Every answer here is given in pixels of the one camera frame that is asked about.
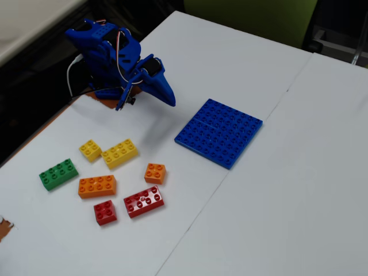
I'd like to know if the blue 8x8 baseplate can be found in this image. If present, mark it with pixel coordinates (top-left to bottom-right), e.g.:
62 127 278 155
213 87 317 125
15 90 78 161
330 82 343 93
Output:
174 98 264 170

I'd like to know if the white background table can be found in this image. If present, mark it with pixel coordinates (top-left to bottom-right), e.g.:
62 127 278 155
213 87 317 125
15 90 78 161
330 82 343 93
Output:
0 0 87 60

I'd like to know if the black cable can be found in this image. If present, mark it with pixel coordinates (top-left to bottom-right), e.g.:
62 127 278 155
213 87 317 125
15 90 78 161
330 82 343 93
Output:
70 86 100 100

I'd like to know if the red 2x2 block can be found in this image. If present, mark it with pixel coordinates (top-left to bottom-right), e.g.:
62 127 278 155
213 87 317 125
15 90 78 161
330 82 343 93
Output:
93 200 118 227

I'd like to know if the wrist camera in blue frame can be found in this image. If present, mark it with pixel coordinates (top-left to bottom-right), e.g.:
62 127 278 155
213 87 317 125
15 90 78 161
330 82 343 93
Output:
115 82 137 112

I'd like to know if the yellow 2x2 block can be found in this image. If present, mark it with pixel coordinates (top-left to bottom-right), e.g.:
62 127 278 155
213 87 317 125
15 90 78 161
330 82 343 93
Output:
78 139 103 163

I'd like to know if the green partition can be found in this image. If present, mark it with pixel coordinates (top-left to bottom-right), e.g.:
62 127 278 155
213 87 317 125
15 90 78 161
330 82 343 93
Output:
183 0 319 49

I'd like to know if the orange 2x4 block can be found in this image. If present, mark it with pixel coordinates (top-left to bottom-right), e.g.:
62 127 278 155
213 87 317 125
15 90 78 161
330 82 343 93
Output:
78 174 117 200

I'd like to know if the grey metal frame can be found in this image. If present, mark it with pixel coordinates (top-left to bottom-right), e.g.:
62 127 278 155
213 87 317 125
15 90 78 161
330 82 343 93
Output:
301 24 368 68

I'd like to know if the white cable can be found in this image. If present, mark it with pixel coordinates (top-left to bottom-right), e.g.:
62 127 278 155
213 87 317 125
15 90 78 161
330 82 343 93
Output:
66 54 86 99

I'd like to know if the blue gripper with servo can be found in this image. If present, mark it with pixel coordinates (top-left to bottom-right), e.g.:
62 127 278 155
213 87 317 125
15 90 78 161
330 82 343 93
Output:
135 53 177 107

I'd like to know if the yellow 2x4 block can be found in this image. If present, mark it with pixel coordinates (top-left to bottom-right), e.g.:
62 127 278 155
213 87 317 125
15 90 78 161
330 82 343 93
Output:
100 138 139 170

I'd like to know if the red 2x4 block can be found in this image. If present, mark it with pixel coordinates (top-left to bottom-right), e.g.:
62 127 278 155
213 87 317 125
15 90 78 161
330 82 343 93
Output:
123 185 165 219

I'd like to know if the orange 2x2 block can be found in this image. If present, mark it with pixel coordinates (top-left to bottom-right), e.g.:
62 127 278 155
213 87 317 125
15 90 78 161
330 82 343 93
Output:
144 163 167 185

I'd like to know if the red white servo wire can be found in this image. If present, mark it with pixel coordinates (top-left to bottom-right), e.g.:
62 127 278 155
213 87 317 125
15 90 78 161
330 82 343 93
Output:
96 18 144 87

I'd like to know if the green 2x4 block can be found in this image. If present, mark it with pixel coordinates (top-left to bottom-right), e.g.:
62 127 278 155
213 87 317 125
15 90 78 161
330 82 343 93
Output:
39 158 79 191

